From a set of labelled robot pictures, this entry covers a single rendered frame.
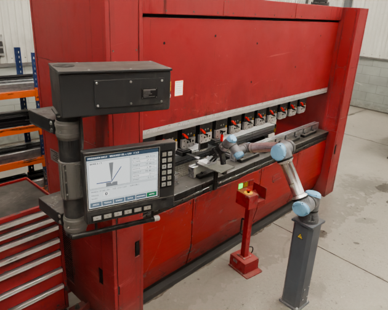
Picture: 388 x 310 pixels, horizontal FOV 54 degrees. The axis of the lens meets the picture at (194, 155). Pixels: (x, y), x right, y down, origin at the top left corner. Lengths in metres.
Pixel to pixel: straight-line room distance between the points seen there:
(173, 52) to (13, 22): 4.18
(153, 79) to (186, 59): 1.09
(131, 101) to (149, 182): 0.41
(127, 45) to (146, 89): 0.52
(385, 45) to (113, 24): 8.92
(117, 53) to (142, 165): 0.67
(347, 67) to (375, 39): 5.85
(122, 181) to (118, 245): 0.85
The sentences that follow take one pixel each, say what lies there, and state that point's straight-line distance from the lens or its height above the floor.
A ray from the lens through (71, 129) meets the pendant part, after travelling 1.77.
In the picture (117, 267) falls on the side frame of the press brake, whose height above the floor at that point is 0.58.
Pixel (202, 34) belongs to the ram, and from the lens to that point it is 2.91.
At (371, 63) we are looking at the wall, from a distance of 10.66.
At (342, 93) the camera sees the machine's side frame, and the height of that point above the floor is 1.36.
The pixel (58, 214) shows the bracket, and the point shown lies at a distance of 2.07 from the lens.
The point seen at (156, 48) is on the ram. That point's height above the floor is 1.95.
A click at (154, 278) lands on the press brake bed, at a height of 0.16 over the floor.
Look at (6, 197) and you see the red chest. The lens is 2.80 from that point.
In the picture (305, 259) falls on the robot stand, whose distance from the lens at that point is 3.07.
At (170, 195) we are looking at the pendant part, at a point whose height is 1.31.
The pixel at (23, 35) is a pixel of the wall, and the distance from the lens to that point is 6.64.
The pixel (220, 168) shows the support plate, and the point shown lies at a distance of 3.10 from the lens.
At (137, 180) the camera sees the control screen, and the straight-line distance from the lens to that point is 1.83.
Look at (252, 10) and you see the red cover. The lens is 3.33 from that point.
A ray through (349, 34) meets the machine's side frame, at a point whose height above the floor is 2.02.
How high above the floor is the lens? 2.20
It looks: 21 degrees down
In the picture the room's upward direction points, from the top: 3 degrees clockwise
